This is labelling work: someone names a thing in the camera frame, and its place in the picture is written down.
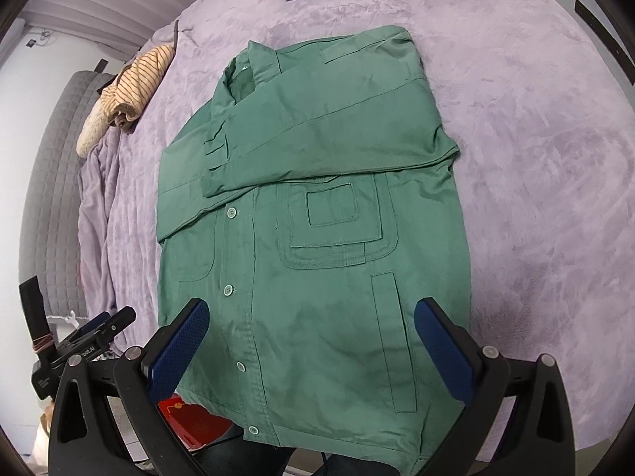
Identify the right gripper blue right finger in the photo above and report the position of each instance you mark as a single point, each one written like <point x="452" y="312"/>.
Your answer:
<point x="451" y="348"/>

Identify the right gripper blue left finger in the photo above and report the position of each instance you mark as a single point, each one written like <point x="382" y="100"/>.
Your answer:
<point x="171" y="349"/>

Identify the green work jacket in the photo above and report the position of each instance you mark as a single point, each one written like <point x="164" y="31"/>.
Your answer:
<point x="311" y="204"/>

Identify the red box on floor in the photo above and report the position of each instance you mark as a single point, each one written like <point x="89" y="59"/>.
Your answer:
<point x="192" y="423"/>

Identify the grey quilted headboard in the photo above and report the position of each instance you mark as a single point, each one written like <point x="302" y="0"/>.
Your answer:
<point x="49" y="246"/>

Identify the grey throw blanket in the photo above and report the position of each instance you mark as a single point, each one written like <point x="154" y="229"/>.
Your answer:
<point x="97" y="180"/>

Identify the beige striped garment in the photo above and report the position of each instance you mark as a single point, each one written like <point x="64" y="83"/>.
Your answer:
<point x="123" y="101"/>

